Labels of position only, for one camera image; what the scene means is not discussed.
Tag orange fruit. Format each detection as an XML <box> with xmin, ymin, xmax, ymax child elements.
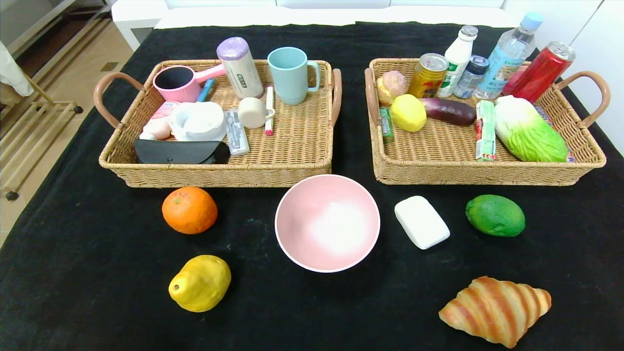
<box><xmin>162</xmin><ymin>187</ymin><xmax>218</xmax><ymax>235</ymax></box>

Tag green lime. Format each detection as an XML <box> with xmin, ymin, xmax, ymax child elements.
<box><xmin>465</xmin><ymin>195</ymin><xmax>526</xmax><ymax>238</ymax></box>

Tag brown striped croissant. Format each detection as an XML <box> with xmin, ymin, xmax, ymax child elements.
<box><xmin>438</xmin><ymin>276</ymin><xmax>553</xmax><ymax>349</ymax></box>

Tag pink bowl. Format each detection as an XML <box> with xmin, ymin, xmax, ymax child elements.
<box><xmin>274</xmin><ymin>174</ymin><xmax>381</xmax><ymax>273</ymax></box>

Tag white marker pink cap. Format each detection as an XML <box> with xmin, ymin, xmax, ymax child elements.
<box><xmin>264</xmin><ymin>86</ymin><xmax>275</xmax><ymax>136</ymax></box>

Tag clear plastic tool pack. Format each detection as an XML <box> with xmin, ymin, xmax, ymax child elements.
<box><xmin>225</xmin><ymin>109</ymin><xmax>250</xmax><ymax>156</ymax></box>

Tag small cream cup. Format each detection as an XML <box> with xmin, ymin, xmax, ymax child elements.
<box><xmin>238</xmin><ymin>97</ymin><xmax>275</xmax><ymax>129</ymax></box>

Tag green gum pack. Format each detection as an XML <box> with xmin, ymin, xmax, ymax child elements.
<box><xmin>379</xmin><ymin>107</ymin><xmax>394</xmax><ymax>143</ymax></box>

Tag light blue mug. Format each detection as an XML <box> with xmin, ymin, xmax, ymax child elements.
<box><xmin>267</xmin><ymin>47</ymin><xmax>321</xmax><ymax>105</ymax></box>

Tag yellow lemon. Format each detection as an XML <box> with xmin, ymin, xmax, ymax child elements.
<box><xmin>390</xmin><ymin>94</ymin><xmax>428</xmax><ymax>133</ymax></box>

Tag white soap bar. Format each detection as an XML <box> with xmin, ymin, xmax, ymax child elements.
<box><xmin>394</xmin><ymin>195</ymin><xmax>451</xmax><ymax>250</ymax></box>

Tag pink yellow bun toy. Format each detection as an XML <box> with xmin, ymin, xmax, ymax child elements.
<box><xmin>376</xmin><ymin>70</ymin><xmax>408</xmax><ymax>106</ymax></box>

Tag cream tumbler purple lid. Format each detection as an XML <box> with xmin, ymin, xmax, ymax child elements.
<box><xmin>216</xmin><ymin>37</ymin><xmax>264</xmax><ymax>99</ymax></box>

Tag white round container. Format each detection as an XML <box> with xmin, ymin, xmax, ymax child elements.
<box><xmin>169</xmin><ymin>101</ymin><xmax>227</xmax><ymax>142</ymax></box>

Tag blue pen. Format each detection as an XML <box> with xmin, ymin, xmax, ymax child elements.
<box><xmin>196</xmin><ymin>78</ymin><xmax>215</xmax><ymax>102</ymax></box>

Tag black glasses case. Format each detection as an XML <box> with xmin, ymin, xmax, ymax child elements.
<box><xmin>134</xmin><ymin>139</ymin><xmax>231</xmax><ymax>165</ymax></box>

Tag pink scoop cup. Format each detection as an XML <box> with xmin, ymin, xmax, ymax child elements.
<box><xmin>153</xmin><ymin>63</ymin><xmax>227</xmax><ymax>103</ymax></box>

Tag purple eggplant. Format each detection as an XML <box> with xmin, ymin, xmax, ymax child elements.
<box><xmin>419</xmin><ymin>97</ymin><xmax>477</xmax><ymax>126</ymax></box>

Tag yellow drink can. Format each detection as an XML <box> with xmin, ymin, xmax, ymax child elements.
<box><xmin>407</xmin><ymin>53</ymin><xmax>449</xmax><ymax>99</ymax></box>

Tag yellow pear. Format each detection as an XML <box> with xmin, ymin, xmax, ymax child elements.
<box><xmin>168</xmin><ymin>254</ymin><xmax>232</xmax><ymax>313</ymax></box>

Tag pink white tube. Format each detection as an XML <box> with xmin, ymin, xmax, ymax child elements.
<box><xmin>139</xmin><ymin>101</ymin><xmax>180</xmax><ymax>141</ymax></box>

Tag green white candy pack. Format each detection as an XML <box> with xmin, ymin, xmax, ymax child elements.
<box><xmin>476</xmin><ymin>99</ymin><xmax>497</xmax><ymax>162</ymax></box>

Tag small blue-capped bottle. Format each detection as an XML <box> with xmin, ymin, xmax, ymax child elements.
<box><xmin>453</xmin><ymin>55</ymin><xmax>489</xmax><ymax>99</ymax></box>

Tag white milk bottle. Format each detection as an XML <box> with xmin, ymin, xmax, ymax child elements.
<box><xmin>436</xmin><ymin>25</ymin><xmax>479</xmax><ymax>98</ymax></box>

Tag green white cabbage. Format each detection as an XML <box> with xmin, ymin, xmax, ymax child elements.
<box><xmin>494</xmin><ymin>95</ymin><xmax>569</xmax><ymax>162</ymax></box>

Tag clear water bottle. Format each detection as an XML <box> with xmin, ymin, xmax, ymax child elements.
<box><xmin>474</xmin><ymin>12</ymin><xmax>544</xmax><ymax>100</ymax></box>

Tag black tablecloth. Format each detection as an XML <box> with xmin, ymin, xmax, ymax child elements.
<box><xmin>0</xmin><ymin>20</ymin><xmax>624</xmax><ymax>351</ymax></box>

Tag colourful snack packet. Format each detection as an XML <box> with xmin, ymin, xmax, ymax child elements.
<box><xmin>534</xmin><ymin>103</ymin><xmax>576</xmax><ymax>162</ymax></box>

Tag red drink can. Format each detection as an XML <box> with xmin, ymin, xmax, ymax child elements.
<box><xmin>502</xmin><ymin>41</ymin><xmax>576</xmax><ymax>103</ymax></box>

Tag brown wooden shelf unit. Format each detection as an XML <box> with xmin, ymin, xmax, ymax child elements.
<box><xmin>0</xmin><ymin>0</ymin><xmax>115</xmax><ymax>74</ymax></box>

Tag light wooden rack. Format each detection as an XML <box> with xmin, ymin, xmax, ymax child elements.
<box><xmin>0</xmin><ymin>73</ymin><xmax>83</xmax><ymax>201</ymax></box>

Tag white hanging cloth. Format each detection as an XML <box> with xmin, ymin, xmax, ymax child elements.
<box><xmin>0</xmin><ymin>41</ymin><xmax>35</xmax><ymax>97</ymax></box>

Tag wicker basket brown handles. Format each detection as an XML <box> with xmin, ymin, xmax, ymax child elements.
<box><xmin>364</xmin><ymin>58</ymin><xmax>611</xmax><ymax>186</ymax></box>
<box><xmin>94</xmin><ymin>59</ymin><xmax>342</xmax><ymax>189</ymax></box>

